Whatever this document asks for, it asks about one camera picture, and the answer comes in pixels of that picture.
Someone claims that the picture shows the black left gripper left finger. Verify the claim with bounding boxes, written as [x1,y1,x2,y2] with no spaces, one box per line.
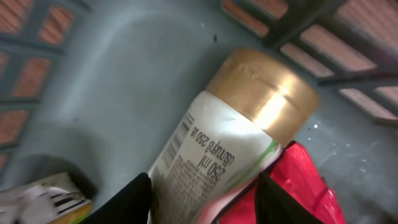
[81,172,152,224]

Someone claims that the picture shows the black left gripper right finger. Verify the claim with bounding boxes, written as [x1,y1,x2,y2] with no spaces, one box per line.
[254,174,323,224]

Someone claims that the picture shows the grey plastic shopping basket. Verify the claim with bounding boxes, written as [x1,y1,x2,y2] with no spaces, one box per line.
[1,1,397,223]

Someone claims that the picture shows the green yellow snack pouch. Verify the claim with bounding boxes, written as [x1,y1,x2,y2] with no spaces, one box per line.
[1,172,93,224]

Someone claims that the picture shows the white tube with gold cap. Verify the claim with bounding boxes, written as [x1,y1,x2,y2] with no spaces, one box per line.
[149,48,319,223]

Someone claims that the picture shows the orange spaghetti pack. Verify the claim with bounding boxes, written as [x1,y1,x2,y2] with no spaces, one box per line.
[198,140,346,224]

